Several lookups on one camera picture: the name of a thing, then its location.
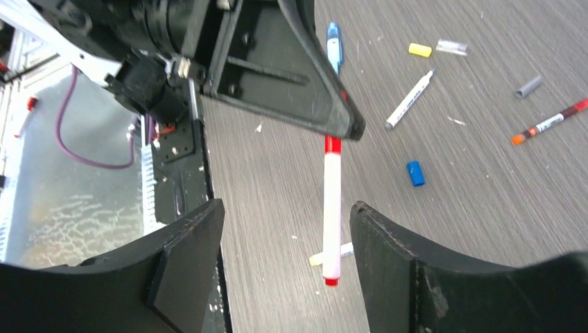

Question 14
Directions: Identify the light blue highlighter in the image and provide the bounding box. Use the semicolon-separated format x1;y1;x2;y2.
326;22;344;74

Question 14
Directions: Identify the white pen yellow end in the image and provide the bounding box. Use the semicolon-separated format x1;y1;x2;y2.
309;242;354;266

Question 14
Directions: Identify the clear pen cap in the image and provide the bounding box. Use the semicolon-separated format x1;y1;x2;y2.
435;40;468;56

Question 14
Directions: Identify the white red marker pen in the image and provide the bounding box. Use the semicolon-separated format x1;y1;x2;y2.
322;136;342;287

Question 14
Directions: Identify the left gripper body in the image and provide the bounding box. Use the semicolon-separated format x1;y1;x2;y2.
181;1;318;106

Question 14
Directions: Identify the blue pen cap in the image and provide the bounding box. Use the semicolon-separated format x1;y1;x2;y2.
406;160;426;187

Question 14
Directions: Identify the white acrylic marker grey tip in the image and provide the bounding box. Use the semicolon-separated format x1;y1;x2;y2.
385;69;435;130

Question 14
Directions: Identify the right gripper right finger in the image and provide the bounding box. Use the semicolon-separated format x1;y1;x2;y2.
349;201;587;332

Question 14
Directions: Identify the yellow pen cap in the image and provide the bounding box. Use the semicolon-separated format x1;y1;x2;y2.
408;43;433;58

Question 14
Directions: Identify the orange brown gel pen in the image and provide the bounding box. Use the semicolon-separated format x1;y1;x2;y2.
510;99;587;145

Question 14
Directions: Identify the grey pen cap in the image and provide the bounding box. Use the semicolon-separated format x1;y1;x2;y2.
514;76;543;99

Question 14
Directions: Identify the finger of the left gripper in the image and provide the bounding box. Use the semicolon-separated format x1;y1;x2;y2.
203;1;365;141

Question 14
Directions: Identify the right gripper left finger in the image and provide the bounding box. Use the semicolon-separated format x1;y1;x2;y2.
1;199;225;332

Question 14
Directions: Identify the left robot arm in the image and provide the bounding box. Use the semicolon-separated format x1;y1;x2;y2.
26;1;365;140

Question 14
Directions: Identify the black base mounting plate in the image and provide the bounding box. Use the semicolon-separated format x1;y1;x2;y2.
150;120;232;332

